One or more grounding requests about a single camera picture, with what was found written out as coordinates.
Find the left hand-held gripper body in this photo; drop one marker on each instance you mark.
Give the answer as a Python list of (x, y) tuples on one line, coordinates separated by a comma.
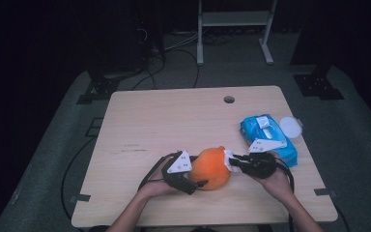
[(175, 179)]

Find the orange plush toy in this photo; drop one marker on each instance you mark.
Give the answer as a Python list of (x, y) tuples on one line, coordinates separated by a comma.
[(211, 170)]

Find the black stand base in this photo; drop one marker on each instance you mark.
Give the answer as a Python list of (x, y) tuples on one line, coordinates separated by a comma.
[(319, 87), (101, 85)]

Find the white metal stand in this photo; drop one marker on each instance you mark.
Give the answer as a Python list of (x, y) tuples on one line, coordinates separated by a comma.
[(235, 18)]

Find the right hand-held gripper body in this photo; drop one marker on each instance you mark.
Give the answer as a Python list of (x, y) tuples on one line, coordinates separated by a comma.
[(261, 166)]

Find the white wet wipe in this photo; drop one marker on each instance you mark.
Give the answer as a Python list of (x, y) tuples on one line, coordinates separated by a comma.
[(227, 156)]

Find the black tape strip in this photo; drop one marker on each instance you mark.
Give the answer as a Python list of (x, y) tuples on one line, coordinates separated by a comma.
[(325, 192), (80, 197)]

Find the person's left hand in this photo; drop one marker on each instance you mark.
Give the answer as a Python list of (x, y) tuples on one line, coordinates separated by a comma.
[(154, 188)]

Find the person's right hand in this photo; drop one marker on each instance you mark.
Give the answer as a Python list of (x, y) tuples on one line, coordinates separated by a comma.
[(278, 187)]

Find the blue wet wipes pack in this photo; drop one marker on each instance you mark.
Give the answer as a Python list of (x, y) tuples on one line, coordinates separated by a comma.
[(254, 129)]

